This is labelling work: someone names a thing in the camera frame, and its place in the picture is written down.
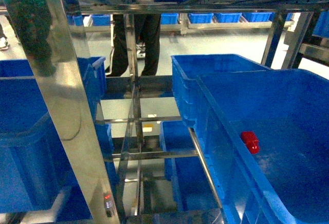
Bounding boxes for red toy block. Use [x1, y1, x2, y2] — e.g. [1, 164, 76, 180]
[241, 131, 260, 155]

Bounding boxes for blue crate lower right shelf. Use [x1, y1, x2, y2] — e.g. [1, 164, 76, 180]
[159, 121, 218, 211]

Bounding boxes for blue crate shelf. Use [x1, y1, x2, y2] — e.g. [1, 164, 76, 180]
[159, 121, 218, 211]
[0, 55, 119, 213]

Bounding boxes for stainless steel shelf rack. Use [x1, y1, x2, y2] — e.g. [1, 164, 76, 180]
[0, 0, 329, 224]

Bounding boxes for blue crate upper left shelf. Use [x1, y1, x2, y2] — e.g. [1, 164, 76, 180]
[0, 55, 119, 213]

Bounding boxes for blue crate behind large crate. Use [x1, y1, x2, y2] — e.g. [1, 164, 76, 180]
[170, 53, 272, 128]

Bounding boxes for standing person black trousers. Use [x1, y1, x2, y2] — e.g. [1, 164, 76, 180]
[105, 13, 162, 77]

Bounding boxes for large blue crate right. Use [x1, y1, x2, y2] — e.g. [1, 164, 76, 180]
[194, 69, 328, 223]

